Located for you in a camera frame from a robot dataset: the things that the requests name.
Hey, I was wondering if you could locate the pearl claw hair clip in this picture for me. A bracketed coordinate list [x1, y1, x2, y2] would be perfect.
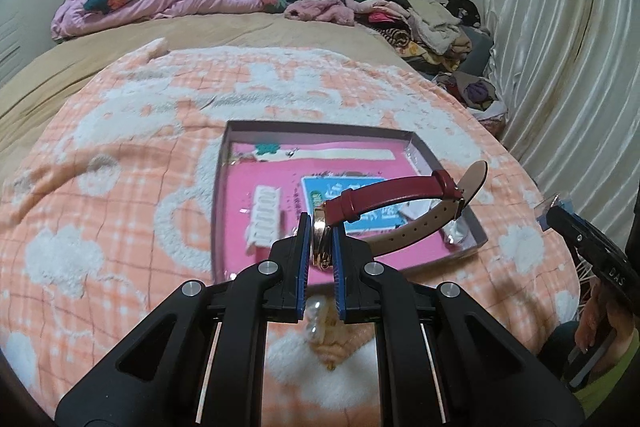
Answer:
[305, 295, 350, 371]

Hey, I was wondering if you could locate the white comb hair clip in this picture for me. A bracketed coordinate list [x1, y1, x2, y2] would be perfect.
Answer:
[246, 185, 281, 256]

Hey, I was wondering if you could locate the white earring card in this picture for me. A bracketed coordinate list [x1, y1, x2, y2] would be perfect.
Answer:
[397, 199, 440, 221]

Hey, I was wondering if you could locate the red leather strap watch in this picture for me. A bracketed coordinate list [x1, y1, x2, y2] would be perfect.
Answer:
[310, 160, 488, 270]

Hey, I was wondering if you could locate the clear plastic jewelry bag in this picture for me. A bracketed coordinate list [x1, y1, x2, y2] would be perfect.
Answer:
[440, 218, 469, 248]

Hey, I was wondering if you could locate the orange plaid cloud blanket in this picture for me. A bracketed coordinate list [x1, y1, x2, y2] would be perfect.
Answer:
[1, 39, 579, 412]

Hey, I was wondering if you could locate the pink workbook with blue label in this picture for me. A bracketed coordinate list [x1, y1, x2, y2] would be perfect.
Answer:
[216, 140, 446, 284]

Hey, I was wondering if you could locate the dark shallow cardboard box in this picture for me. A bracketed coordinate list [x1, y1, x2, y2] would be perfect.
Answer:
[212, 120, 487, 286]

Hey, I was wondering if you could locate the cream striped curtain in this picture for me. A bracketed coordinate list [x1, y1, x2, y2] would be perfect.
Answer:
[484, 0, 639, 245]

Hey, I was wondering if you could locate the pile of clothes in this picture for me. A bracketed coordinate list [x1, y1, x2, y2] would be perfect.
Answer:
[284, 0, 506, 133]

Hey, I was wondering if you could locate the tan bed sheet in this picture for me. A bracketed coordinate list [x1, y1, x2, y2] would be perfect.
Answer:
[1, 13, 410, 179]

